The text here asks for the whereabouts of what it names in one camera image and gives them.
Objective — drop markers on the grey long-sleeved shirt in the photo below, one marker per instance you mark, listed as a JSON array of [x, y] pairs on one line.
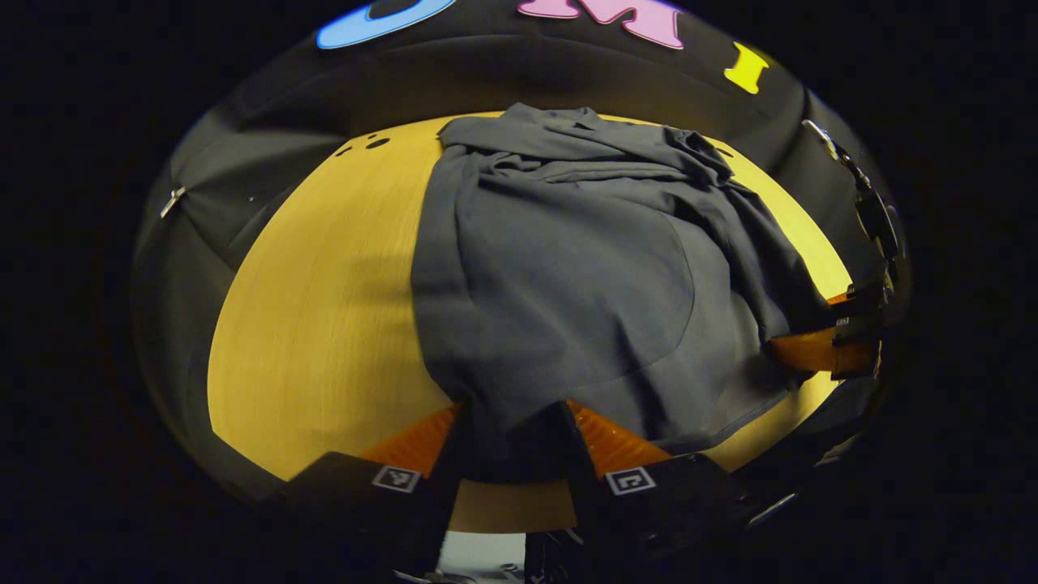
[[568, 268]]

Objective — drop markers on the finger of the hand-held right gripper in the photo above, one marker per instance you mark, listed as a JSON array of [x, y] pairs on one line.
[[811, 350]]

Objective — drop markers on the black backdrop cloth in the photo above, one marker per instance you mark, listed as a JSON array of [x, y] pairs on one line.
[[268, 162]]

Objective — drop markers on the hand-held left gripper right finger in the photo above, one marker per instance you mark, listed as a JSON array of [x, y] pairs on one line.
[[673, 503]]

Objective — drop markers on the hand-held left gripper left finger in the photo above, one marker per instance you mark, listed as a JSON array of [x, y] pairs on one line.
[[357, 503]]

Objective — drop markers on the silver backdrop clip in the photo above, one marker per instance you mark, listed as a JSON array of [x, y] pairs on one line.
[[821, 138], [172, 202]]

